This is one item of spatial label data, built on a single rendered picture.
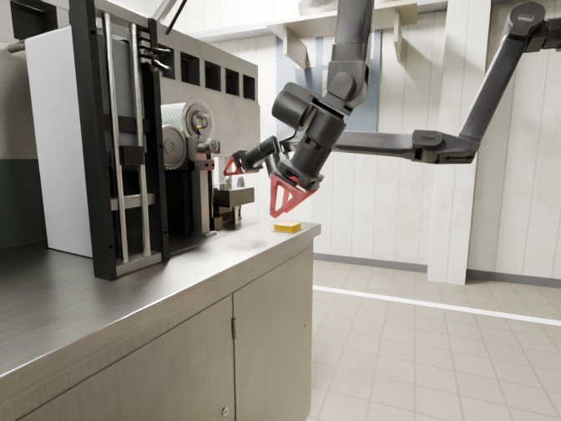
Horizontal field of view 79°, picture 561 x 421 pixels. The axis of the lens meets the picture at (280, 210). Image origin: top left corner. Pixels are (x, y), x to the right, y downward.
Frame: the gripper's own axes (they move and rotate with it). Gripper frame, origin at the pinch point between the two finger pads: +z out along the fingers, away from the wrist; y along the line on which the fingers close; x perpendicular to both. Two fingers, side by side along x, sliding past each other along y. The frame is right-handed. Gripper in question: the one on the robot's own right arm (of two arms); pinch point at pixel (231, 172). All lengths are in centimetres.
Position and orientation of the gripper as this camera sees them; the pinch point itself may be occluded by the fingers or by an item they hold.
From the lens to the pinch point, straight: 113.3
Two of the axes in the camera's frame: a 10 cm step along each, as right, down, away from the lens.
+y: 5.0, -1.3, 8.6
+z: -7.7, 3.9, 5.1
